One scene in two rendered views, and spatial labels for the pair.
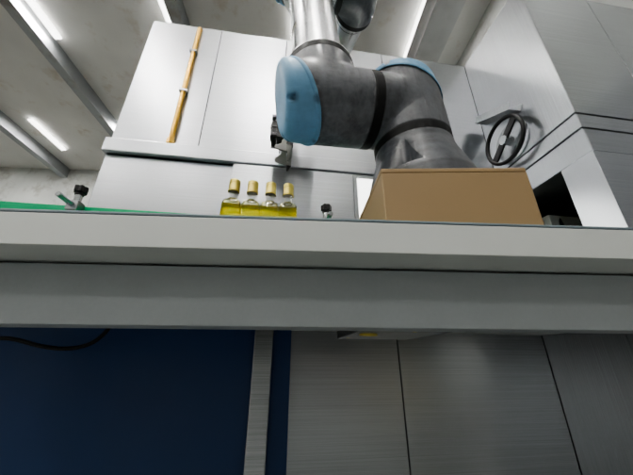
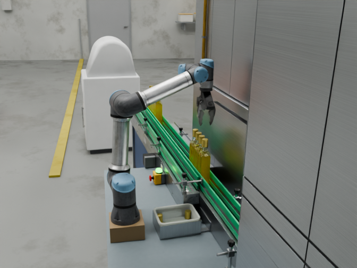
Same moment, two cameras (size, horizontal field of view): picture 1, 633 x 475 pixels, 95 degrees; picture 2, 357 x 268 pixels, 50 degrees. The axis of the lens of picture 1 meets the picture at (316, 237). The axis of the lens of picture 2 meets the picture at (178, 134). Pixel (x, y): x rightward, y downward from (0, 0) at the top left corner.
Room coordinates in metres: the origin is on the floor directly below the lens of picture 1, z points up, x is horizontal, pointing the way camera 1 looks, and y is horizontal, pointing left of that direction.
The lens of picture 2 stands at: (0.37, -1.92, 1.92)
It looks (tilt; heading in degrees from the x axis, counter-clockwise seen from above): 19 degrees down; 82
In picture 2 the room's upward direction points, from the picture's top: 1 degrees clockwise
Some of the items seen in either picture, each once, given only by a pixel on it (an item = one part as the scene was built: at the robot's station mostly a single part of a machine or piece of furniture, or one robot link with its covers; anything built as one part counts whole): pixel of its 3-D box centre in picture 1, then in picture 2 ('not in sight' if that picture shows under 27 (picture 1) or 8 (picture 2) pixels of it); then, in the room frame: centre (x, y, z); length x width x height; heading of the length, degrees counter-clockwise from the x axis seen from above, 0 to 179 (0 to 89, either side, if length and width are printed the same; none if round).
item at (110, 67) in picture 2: not in sight; (110, 93); (0.19, 3.10, 0.71); 0.73 x 0.66 x 1.43; 4
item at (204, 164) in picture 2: (286, 233); (204, 167); (0.82, 0.09, 0.99); 0.06 x 0.06 x 0.21; 8
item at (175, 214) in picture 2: not in sight; (176, 220); (0.63, -0.15, 0.80); 0.22 x 0.17 x 0.09; 8
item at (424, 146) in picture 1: (417, 173); (125, 209); (0.36, -0.15, 0.88); 0.15 x 0.15 x 0.10
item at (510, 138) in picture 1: (507, 140); not in sight; (0.97, -0.81, 1.49); 0.21 x 0.05 x 0.21; 8
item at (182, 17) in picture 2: not in sight; (185, 17); (2.37, 10.59, 1.32); 0.42 x 0.35 x 0.24; 3
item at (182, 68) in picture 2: not in sight; (190, 71); (0.72, 0.08, 1.55); 0.11 x 0.11 x 0.08; 11
